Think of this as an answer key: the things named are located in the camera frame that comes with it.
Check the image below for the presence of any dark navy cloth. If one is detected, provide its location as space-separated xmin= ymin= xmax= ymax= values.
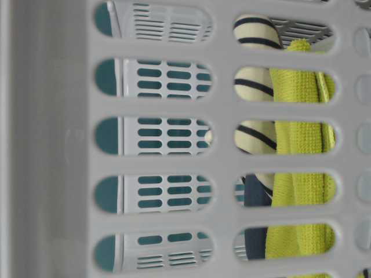
xmin=243 ymin=174 xmax=271 ymax=260

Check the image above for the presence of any white plastic shopping basket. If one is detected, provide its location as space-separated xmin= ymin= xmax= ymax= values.
xmin=1 ymin=1 xmax=370 ymax=277

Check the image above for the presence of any cream navy striped cloth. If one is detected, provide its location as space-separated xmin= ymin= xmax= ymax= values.
xmin=233 ymin=14 xmax=283 ymax=202

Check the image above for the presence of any yellow-green knit cloth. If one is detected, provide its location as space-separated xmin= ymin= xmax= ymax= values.
xmin=265 ymin=38 xmax=371 ymax=278

